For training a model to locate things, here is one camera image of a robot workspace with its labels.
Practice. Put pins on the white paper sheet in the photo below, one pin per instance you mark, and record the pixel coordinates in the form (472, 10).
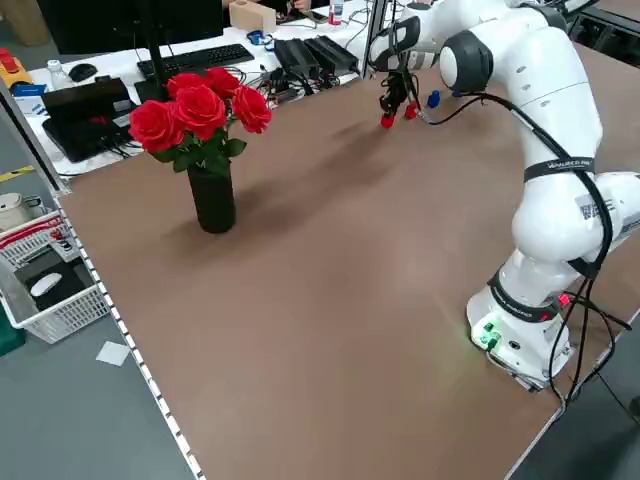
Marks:
(114, 353)

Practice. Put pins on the white plastic basket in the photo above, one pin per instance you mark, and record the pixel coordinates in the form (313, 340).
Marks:
(65, 315)

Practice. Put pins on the blue plastic tool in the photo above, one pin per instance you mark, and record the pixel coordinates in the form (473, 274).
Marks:
(260, 39)

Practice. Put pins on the aluminium post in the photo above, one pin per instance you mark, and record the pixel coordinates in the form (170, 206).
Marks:
(376, 30)

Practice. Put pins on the red block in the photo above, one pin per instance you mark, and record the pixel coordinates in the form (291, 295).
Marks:
(388, 121)
(410, 112)

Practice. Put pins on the black laptop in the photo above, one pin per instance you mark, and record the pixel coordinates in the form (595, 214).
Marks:
(85, 107)

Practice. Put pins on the black computer monitor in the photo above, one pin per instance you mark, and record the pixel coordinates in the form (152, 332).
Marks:
(100, 25)

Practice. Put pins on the clear water bottle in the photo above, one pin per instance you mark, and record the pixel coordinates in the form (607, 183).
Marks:
(57, 75)

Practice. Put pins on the wooden box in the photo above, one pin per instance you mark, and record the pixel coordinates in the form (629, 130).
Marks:
(252, 15)

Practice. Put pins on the white kettle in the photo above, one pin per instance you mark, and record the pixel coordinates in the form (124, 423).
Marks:
(15, 212)

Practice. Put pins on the black keyboard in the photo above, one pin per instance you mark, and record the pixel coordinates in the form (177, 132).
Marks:
(200, 57)

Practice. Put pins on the black cylindrical vase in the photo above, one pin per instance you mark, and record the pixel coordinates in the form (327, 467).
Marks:
(212, 205)

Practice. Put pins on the green box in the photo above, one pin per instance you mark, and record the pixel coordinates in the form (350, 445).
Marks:
(10, 337)

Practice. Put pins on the black power adapter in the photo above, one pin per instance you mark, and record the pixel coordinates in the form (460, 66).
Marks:
(297, 57)
(332, 52)

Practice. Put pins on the black computer mouse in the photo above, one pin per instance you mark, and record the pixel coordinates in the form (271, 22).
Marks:
(82, 72)

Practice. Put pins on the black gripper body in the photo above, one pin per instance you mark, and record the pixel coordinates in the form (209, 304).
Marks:
(400, 77)

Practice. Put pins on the white computer mouse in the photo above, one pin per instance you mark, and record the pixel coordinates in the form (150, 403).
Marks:
(45, 285)

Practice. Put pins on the red rose bouquet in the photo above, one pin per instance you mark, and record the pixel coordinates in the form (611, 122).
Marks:
(200, 107)

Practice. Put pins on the person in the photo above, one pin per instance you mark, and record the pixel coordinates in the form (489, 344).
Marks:
(300, 6)

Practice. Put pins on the white bottle with red label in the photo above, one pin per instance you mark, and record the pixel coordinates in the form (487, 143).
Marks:
(336, 12)

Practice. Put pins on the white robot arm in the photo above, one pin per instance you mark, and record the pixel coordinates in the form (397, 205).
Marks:
(550, 100)

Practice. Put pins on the blue and white box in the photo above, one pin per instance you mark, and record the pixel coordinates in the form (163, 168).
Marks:
(30, 97)

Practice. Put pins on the black mouse pad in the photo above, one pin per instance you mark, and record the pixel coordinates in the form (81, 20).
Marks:
(70, 280)

